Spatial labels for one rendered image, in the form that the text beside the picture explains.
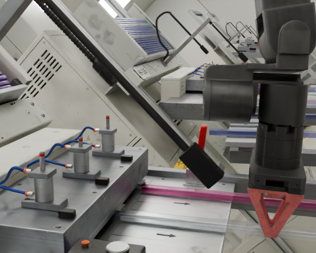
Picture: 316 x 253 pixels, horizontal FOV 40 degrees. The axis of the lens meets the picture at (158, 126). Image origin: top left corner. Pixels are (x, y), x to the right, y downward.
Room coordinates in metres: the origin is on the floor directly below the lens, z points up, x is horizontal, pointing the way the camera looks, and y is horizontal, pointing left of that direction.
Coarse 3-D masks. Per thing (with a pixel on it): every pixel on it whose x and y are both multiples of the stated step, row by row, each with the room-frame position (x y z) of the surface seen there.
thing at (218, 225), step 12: (120, 216) 0.62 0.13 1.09; (132, 216) 0.61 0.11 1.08; (144, 216) 0.61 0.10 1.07; (156, 216) 0.60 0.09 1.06; (168, 216) 0.60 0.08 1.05; (180, 216) 0.60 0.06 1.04; (204, 228) 0.59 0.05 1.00; (216, 228) 0.59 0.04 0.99; (228, 228) 0.58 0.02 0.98; (240, 228) 0.58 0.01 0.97; (252, 228) 0.57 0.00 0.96; (288, 228) 0.57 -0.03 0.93; (300, 228) 0.57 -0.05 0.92; (312, 240) 0.56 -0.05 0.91
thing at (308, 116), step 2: (254, 114) 1.06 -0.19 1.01; (256, 114) 1.06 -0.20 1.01; (306, 114) 1.04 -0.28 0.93; (308, 114) 1.04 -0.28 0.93; (310, 114) 1.04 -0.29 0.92; (312, 114) 1.03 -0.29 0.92; (314, 114) 1.03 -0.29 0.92; (252, 116) 1.06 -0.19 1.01; (254, 116) 1.06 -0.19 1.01; (256, 116) 1.06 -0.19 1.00; (306, 116) 1.04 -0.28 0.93; (308, 116) 1.04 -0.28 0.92; (310, 116) 1.04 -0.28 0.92; (312, 116) 1.03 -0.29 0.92; (314, 116) 1.03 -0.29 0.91; (306, 118) 1.04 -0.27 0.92; (308, 118) 1.04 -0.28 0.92; (310, 118) 1.04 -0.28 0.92; (312, 118) 1.04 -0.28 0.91; (314, 118) 1.03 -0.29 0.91
